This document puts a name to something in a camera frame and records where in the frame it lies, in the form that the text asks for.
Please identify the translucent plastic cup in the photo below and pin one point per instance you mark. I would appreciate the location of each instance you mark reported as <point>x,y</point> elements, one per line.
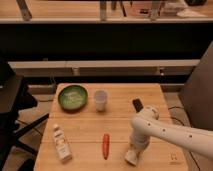
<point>100,100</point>

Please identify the green ceramic bowl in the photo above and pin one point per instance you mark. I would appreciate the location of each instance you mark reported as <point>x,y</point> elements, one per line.
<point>73,97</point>

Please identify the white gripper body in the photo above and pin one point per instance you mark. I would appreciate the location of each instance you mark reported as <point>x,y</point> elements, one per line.
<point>139,143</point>

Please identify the grey panel at right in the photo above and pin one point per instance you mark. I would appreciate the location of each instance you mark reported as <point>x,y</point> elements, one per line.
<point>197,94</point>

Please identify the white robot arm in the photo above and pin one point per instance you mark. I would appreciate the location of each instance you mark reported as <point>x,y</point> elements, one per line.
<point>146,124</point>

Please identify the white sponge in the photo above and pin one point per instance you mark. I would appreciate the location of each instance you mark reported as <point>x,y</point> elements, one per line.
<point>132,157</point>

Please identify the white lotion bottle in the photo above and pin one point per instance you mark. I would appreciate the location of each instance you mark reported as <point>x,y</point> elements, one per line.
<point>61,144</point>

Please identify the red orange carrot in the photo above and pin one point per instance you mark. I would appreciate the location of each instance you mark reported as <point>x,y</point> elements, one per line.
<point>105,146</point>

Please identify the black office chair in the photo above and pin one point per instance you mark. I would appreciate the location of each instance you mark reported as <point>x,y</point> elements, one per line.
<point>14,96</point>

